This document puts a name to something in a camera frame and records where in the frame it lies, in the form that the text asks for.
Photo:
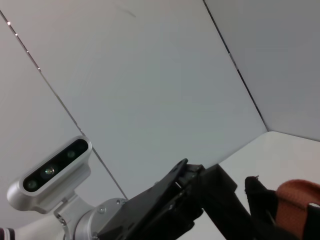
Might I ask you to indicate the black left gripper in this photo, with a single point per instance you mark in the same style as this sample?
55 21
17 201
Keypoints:
150 212

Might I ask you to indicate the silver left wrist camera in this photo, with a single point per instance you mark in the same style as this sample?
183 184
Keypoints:
50 172

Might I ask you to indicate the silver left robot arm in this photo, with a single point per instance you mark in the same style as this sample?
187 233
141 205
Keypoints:
82 222

